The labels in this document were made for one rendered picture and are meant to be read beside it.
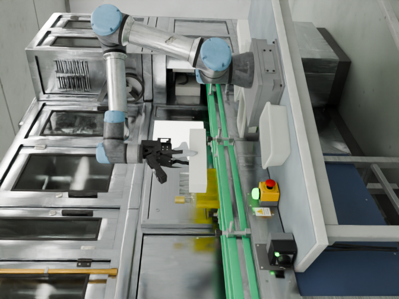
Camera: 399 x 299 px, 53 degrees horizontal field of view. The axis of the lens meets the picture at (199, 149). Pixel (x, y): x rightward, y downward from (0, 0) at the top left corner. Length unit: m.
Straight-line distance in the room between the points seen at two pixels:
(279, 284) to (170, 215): 0.74
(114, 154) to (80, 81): 1.44
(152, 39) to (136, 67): 1.20
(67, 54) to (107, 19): 1.22
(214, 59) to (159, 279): 0.92
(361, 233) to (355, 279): 0.23
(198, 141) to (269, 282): 0.55
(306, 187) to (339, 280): 0.36
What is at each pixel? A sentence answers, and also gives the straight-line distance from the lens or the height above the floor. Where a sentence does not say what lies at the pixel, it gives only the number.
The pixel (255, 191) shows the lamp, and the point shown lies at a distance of 1.59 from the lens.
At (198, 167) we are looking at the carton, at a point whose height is 1.08.
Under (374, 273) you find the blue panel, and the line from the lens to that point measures 1.56.
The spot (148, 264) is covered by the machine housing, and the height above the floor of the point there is 1.27.
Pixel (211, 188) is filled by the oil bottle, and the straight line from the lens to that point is 1.85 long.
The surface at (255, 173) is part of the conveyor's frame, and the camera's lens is 1.76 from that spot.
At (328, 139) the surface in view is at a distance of 2.65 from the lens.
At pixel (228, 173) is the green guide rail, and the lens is 1.77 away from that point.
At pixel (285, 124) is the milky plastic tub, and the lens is 1.49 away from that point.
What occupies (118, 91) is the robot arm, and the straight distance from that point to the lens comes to 1.63.
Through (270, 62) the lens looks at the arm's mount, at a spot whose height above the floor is 0.79.
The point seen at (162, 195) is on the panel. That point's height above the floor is 1.23.
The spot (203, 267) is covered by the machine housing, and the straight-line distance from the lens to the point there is 1.78.
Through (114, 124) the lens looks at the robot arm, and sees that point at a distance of 1.47.
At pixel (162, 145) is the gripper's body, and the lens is 1.46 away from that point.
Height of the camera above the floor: 1.15
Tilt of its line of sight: 3 degrees down
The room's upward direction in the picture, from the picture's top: 89 degrees counter-clockwise
